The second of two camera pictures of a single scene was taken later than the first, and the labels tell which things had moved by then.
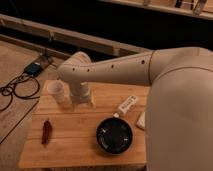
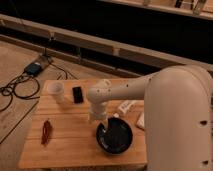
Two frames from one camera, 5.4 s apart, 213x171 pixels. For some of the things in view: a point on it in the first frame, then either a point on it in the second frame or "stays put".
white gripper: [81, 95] -> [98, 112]
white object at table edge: [142, 121] stays put
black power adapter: [34, 69] stays put
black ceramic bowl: [114, 135] stays put
